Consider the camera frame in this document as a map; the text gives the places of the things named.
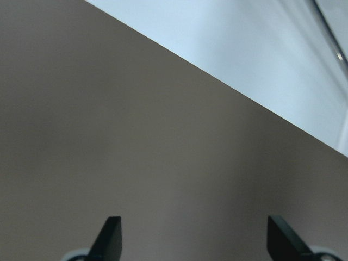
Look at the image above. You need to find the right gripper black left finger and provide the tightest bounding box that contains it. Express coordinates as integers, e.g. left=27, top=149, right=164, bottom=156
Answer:
left=63, top=216, right=122, bottom=261

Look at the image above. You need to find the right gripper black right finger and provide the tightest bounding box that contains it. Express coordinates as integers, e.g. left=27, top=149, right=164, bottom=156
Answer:
left=266, top=215, right=344, bottom=261

